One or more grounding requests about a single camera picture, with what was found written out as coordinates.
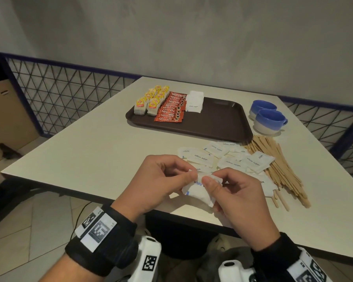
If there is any person's right hand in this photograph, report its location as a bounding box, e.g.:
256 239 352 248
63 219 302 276
201 168 280 251

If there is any dark brown tray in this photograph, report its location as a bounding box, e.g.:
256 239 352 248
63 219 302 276
126 96 253 143

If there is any stack of white sugar packets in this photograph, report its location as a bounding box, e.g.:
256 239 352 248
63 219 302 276
185 90 204 113

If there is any person's left hand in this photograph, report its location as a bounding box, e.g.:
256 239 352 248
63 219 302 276
111 155 198 222

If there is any black side table frame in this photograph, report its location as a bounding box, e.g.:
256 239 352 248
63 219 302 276
0 143 23 159

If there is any person's left forearm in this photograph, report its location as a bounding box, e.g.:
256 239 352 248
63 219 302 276
40 254 106 282

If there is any row of red coffee sachets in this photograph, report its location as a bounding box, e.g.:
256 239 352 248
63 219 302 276
154 91 187 123

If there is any pile of white sugar packets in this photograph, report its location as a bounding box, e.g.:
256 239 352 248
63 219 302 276
177 141 278 199

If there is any white paper sugar packet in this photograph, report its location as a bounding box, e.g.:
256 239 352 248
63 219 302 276
182 170 224 208

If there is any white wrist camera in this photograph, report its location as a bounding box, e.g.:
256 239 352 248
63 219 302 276
218 260 257 282
129 235 162 282

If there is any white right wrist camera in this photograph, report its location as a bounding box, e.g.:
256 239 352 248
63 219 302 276
218 260 257 282

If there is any black cable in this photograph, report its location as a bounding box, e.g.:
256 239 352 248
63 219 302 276
75 202 92 231

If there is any black left wrist band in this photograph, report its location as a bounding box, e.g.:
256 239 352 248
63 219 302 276
65 202 139 277

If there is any light wooden cabinet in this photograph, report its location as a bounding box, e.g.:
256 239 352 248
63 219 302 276
0 79 39 168

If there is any blue and white mug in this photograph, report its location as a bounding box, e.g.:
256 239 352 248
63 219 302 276
253 109 288 136
249 99 278 120

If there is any black wrist band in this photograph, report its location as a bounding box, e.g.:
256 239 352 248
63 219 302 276
65 202 139 277
251 231 333 282

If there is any black right wrist band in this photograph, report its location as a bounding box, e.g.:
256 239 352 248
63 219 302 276
251 231 333 282

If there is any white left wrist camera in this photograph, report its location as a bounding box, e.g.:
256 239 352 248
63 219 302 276
129 235 162 282

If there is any row of tea bags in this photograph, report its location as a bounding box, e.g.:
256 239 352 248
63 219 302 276
134 85 162 116
147 85 170 116

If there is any pile of wooden stir sticks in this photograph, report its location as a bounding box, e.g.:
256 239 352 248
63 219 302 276
244 135 311 212

